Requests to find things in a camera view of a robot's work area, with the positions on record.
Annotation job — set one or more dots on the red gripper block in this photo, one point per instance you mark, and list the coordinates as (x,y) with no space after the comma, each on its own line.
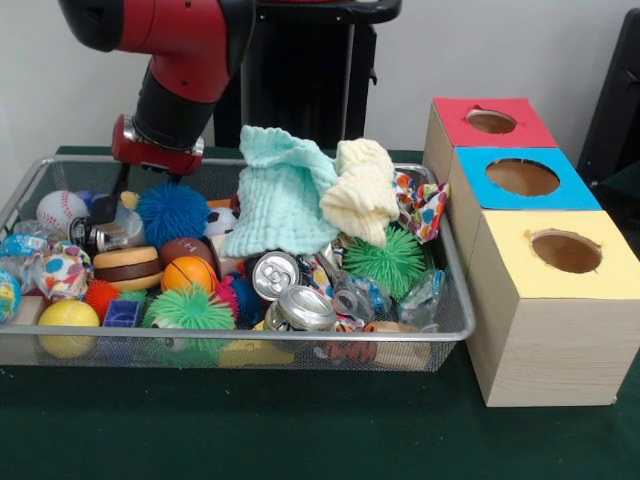
(150,155)

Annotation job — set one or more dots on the yellow duck toy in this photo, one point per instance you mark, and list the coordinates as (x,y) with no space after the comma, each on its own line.
(129,199)

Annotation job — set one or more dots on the mint green cloth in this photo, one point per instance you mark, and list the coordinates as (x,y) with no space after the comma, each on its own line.
(280,195)

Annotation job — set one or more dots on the cream yellow cloth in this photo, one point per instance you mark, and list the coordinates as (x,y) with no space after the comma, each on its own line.
(362,195)

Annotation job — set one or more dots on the polka dot colourful cloth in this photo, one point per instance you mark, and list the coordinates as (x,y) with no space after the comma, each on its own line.
(425,205)

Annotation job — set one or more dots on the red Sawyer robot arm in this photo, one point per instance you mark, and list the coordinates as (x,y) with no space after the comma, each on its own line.
(185,50)

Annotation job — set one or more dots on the clear shallow mesh bin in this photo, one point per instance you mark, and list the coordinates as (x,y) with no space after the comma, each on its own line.
(445,270)

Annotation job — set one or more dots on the wooden box with three holes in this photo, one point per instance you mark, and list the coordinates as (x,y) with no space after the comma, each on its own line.
(540,340)

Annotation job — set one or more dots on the blue spiky ball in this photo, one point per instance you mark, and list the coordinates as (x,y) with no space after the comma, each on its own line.
(173,213)

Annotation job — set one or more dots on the burger toy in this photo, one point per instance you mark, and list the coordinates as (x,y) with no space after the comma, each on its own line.
(128,268)

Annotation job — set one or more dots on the white baseball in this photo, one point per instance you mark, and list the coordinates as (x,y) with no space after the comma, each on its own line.
(62,212)

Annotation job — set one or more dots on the orange basketball toy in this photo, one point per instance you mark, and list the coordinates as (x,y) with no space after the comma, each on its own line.
(190,275)

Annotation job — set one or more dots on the plain yellow ball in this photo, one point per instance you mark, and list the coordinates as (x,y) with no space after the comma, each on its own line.
(68,322)

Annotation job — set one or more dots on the crushed silver can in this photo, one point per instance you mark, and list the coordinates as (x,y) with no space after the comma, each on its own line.
(305,308)

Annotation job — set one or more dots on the large green spiky ball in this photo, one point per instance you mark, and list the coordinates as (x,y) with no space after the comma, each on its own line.
(385,262)

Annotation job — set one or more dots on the black chair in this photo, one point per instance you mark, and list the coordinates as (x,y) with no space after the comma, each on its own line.
(615,110)

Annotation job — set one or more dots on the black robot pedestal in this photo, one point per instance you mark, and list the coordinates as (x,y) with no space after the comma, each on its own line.
(310,80)

